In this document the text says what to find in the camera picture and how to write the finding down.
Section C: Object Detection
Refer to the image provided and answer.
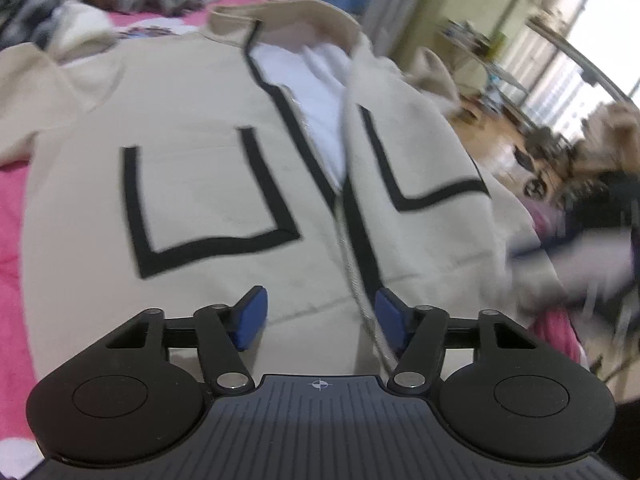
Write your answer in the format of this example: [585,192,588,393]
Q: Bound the grey curtain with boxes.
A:
[362,0,436,56]

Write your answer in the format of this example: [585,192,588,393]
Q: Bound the white fleece garment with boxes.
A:
[47,0,116,61]

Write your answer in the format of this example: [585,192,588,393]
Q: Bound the beige zip jacket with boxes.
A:
[0,0,566,396]

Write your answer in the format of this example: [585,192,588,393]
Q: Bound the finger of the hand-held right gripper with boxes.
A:
[506,241,563,268]

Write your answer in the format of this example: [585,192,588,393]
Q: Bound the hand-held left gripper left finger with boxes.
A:
[104,286,269,395]

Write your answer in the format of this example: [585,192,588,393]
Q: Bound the black white plaid shirt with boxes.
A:
[0,0,91,46]

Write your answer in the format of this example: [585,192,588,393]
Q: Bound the folding table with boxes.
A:
[440,17,531,111]

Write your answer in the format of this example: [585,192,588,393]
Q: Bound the balcony window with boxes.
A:
[500,0,640,131]

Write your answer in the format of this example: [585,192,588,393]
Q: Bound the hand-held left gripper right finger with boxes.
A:
[374,287,538,395]

